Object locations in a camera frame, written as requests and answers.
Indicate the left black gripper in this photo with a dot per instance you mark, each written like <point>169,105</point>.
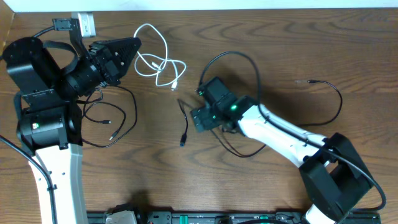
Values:
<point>107,53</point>

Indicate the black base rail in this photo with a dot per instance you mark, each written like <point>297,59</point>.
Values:
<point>128,213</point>

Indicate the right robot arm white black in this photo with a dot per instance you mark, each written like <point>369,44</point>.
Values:
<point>334,175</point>

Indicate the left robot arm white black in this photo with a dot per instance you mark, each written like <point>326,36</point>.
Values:
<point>51,77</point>

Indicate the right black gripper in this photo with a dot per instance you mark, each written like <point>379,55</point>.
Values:
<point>199,116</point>

